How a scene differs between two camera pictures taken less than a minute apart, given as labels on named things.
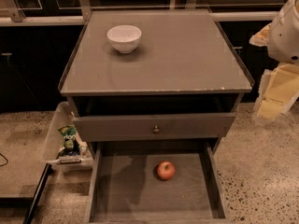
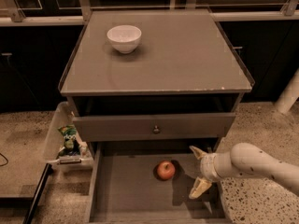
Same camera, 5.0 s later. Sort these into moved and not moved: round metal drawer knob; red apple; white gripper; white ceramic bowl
Moved: white gripper
Not moved: white ceramic bowl; red apple; round metal drawer knob
